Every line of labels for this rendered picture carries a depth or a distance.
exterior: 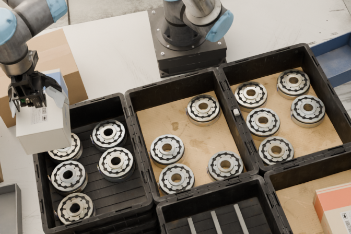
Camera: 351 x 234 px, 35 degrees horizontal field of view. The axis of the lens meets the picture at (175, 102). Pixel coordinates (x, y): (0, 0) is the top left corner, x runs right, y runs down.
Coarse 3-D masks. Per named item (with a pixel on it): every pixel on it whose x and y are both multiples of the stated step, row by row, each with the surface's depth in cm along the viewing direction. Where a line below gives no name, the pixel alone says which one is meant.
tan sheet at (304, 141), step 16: (256, 80) 183; (272, 80) 183; (272, 96) 179; (288, 112) 175; (288, 128) 171; (304, 128) 171; (320, 128) 170; (256, 144) 169; (304, 144) 167; (320, 144) 167; (336, 144) 166
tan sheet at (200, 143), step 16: (144, 112) 180; (160, 112) 179; (176, 112) 179; (144, 128) 176; (160, 128) 175; (176, 128) 175; (192, 128) 174; (208, 128) 174; (224, 128) 173; (192, 144) 171; (208, 144) 170; (224, 144) 170; (192, 160) 168; (208, 160) 167; (208, 176) 164; (160, 192) 162
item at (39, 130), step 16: (64, 80) 158; (48, 96) 148; (16, 112) 146; (32, 112) 145; (48, 112) 145; (64, 112) 147; (16, 128) 143; (32, 128) 142; (48, 128) 142; (64, 128) 143; (32, 144) 145; (48, 144) 146; (64, 144) 147
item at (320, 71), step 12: (288, 48) 177; (240, 60) 176; (252, 60) 176; (312, 60) 173; (228, 84) 171; (336, 96) 165; (240, 120) 163; (348, 120) 161; (252, 144) 159; (348, 144) 155; (300, 156) 154; (312, 156) 155; (264, 168) 153; (276, 168) 152
